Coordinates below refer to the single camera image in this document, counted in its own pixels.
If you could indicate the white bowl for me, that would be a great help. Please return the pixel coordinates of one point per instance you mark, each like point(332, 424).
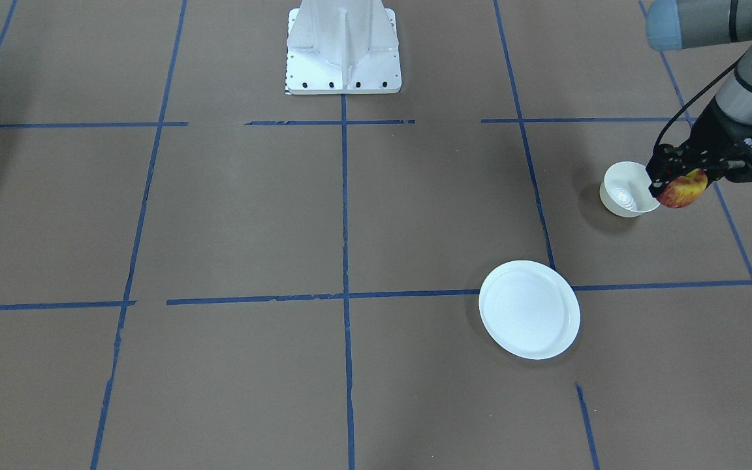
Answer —
point(625, 190)

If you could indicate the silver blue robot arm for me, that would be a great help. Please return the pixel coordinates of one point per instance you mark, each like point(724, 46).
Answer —
point(681, 25)

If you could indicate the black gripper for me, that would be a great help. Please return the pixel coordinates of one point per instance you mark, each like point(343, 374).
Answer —
point(715, 136)

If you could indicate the white plate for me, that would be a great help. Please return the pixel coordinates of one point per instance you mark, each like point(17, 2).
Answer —
point(529, 310)

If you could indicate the red yellow apple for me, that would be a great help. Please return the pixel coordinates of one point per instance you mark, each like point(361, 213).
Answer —
point(684, 191)

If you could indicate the white camera stand pedestal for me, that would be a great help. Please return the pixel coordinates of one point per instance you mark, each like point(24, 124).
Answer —
point(336, 47)

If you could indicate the brown paper table mat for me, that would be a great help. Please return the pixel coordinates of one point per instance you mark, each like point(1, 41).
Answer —
point(198, 271)

